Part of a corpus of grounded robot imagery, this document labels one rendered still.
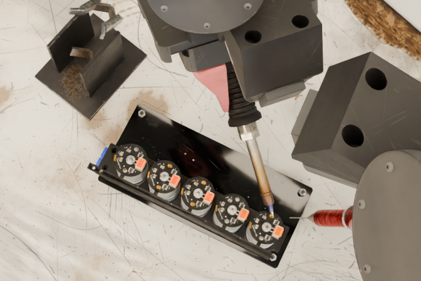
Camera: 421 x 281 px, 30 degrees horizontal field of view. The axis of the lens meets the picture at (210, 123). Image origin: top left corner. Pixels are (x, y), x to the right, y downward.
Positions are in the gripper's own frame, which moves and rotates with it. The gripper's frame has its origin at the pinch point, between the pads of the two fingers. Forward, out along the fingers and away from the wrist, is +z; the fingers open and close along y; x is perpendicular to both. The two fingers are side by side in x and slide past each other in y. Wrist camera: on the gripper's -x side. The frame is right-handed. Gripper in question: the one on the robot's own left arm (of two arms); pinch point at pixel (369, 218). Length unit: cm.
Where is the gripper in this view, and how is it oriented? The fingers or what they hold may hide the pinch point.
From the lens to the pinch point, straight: 47.0
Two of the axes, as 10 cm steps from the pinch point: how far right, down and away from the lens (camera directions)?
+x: 8.5, 4.6, 2.6
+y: -4.0, 8.8, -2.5
